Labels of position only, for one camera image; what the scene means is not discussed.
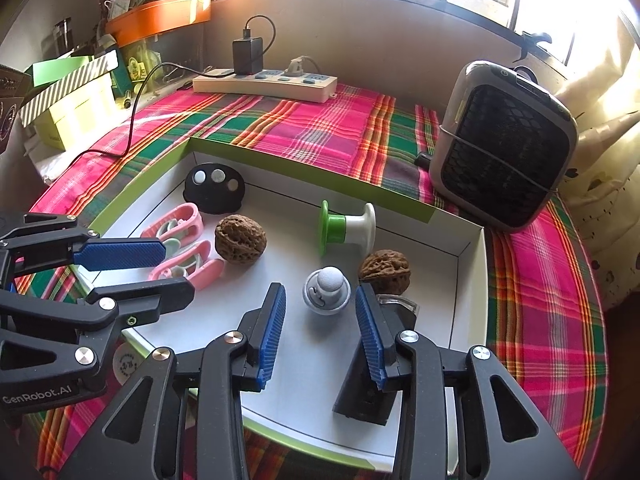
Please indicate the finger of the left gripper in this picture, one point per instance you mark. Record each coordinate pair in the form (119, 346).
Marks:
(119, 253)
(139, 303)

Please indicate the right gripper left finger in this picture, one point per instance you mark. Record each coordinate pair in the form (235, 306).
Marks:
(262, 329)

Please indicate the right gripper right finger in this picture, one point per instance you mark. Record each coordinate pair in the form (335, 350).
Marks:
(379, 324)

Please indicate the black rectangular shaver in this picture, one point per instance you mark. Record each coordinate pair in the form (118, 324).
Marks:
(359, 397)

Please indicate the brown walnut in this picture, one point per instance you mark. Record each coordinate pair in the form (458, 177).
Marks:
(387, 271)
(239, 239)

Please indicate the green white spool stopper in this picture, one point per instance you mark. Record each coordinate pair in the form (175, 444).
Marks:
(352, 229)

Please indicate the black oval three-button remote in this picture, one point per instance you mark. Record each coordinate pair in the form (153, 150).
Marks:
(214, 188)

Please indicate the pink cable winder clip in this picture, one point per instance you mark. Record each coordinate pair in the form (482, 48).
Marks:
(177, 229)

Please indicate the cream round disc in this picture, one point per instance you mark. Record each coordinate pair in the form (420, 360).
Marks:
(125, 362)

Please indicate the white shallow box green rim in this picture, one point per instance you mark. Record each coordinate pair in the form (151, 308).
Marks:
(448, 283)

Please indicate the yellow green box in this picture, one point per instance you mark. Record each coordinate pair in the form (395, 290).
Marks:
(74, 118)

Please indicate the striped box lid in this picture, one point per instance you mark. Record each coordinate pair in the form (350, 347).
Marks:
(68, 84)

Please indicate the plaid pink green cloth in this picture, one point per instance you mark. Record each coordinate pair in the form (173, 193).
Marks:
(545, 321)

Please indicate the dark wooden clock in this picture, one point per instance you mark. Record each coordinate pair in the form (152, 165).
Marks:
(14, 85)

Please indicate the grey black portable heater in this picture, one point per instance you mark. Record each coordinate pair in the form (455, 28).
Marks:
(502, 148)

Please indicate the beige power strip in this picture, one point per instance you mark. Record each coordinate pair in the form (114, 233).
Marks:
(307, 87)

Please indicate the black charger adapter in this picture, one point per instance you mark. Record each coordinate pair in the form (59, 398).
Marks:
(247, 55)

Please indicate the orange tray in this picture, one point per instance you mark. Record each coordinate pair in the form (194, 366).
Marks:
(156, 17)

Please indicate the cream heart pattern curtain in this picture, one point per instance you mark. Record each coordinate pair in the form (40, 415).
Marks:
(601, 184)

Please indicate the small white plug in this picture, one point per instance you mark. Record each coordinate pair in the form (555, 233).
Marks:
(296, 67)

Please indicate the black window handle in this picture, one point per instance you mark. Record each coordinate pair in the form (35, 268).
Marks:
(531, 40)

